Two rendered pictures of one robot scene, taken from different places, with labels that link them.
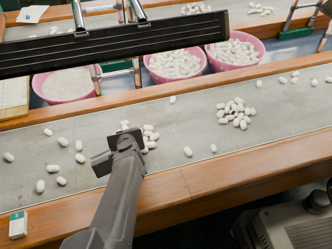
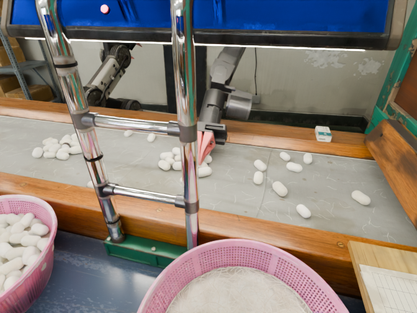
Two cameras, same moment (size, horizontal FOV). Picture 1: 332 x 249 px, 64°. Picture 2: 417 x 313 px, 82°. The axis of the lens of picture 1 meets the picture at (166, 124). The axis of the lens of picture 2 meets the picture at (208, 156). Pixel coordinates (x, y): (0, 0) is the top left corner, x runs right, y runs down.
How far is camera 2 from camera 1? 108 cm
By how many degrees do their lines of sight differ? 92
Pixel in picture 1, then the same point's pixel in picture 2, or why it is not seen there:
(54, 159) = (293, 180)
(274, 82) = not seen: outside the picture
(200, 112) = not seen: hidden behind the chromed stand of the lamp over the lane
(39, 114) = (322, 237)
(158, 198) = not seen: hidden behind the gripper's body
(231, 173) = (141, 115)
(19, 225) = (321, 129)
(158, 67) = (10, 271)
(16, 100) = (395, 290)
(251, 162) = (120, 115)
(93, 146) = (241, 176)
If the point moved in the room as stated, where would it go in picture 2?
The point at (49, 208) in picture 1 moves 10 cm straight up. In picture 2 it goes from (296, 138) to (303, 104)
